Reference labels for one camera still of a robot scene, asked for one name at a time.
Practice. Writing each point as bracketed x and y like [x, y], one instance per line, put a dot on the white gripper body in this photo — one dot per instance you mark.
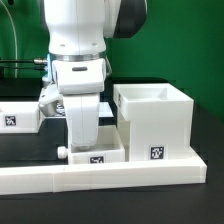
[80, 84]

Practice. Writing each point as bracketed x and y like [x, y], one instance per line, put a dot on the white drawer with knob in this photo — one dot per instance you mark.
[108, 149]

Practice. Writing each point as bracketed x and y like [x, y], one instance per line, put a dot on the white drawer cabinet box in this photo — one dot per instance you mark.
[154, 120]

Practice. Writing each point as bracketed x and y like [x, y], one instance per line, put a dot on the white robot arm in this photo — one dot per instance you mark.
[78, 30]

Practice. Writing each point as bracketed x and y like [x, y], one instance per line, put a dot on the white fiducial marker sheet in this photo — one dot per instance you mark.
[104, 110]

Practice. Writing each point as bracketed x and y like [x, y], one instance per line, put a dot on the white L-shaped obstacle wall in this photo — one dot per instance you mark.
[59, 178]

